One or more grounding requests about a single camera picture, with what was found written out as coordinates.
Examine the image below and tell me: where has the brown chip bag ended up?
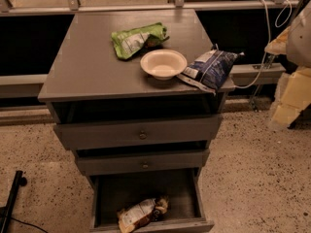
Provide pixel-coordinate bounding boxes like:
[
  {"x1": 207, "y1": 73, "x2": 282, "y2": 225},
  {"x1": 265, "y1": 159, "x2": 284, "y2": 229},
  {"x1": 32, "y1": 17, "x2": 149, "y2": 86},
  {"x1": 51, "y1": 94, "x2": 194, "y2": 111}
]
[{"x1": 117, "y1": 196, "x2": 169, "y2": 233}]

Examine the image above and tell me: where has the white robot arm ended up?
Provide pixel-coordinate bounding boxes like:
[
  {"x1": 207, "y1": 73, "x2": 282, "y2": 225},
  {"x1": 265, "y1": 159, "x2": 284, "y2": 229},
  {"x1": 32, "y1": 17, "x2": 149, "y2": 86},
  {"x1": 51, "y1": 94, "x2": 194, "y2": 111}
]
[{"x1": 264, "y1": 1, "x2": 311, "y2": 129}]

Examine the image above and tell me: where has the grey wooden drawer cabinet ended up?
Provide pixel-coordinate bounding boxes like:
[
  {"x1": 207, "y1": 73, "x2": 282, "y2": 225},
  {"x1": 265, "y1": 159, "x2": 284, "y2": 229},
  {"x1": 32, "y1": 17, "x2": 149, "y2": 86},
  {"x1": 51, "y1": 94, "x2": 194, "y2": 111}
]
[{"x1": 38, "y1": 9, "x2": 234, "y2": 233}]

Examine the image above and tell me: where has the grey middle drawer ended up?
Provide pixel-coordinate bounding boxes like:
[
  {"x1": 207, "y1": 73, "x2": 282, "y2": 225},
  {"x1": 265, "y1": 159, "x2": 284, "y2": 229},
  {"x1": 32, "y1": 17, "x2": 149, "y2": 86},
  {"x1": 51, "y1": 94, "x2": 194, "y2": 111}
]
[{"x1": 76, "y1": 149, "x2": 209, "y2": 176}]

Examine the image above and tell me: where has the blue chip bag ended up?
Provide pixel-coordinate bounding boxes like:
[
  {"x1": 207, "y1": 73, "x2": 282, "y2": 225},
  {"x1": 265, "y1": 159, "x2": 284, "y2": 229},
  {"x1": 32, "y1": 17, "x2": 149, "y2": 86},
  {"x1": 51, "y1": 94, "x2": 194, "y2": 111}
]
[{"x1": 177, "y1": 50, "x2": 245, "y2": 94}]

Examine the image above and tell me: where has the green chip bag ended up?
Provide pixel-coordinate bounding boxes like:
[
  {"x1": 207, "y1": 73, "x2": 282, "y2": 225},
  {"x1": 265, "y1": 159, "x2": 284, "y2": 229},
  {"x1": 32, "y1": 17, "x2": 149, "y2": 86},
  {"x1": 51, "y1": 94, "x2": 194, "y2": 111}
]
[{"x1": 111, "y1": 22, "x2": 169, "y2": 60}]

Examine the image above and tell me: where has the grey open bottom drawer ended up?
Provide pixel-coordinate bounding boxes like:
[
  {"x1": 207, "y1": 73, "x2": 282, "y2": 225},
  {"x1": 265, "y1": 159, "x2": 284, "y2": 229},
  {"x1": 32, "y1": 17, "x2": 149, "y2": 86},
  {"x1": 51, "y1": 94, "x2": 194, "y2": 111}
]
[{"x1": 90, "y1": 169, "x2": 214, "y2": 233}]

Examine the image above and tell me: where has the grey top drawer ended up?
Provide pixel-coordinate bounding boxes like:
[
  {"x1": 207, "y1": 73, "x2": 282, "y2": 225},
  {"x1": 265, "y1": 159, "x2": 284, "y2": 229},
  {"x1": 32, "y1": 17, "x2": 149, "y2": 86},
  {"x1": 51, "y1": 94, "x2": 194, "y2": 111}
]
[{"x1": 54, "y1": 115, "x2": 222, "y2": 150}]

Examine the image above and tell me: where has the white paper bowl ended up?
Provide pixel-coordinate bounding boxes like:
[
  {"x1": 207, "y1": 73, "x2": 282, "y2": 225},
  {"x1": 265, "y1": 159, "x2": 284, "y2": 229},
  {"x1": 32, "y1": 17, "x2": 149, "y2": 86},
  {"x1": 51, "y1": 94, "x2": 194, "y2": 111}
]
[{"x1": 140, "y1": 50, "x2": 188, "y2": 81}]

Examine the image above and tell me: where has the black stand leg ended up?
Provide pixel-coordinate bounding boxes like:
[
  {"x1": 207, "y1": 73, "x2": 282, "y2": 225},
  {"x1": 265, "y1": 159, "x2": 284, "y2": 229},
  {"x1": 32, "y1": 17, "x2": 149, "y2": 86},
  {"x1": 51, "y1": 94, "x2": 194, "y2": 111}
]
[{"x1": 0, "y1": 170, "x2": 27, "y2": 233}]

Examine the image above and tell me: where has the metal railing frame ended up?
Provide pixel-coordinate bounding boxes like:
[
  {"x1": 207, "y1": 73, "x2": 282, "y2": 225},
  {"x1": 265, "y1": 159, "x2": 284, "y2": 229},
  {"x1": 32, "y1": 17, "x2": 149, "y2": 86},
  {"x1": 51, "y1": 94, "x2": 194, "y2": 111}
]
[{"x1": 0, "y1": 0, "x2": 278, "y2": 103}]

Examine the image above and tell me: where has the white cable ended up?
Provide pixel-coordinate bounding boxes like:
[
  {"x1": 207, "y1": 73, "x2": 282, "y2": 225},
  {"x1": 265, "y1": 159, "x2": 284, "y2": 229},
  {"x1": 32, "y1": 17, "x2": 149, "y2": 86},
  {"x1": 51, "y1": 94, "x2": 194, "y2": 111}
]
[{"x1": 234, "y1": 0, "x2": 293, "y2": 89}]

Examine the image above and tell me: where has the black floor cable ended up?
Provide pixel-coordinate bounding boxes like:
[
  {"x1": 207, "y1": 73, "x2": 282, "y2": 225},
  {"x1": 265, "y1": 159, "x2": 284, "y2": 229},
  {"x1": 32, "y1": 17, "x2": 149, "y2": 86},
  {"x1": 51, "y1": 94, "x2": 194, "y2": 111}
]
[{"x1": 0, "y1": 215, "x2": 50, "y2": 233}]

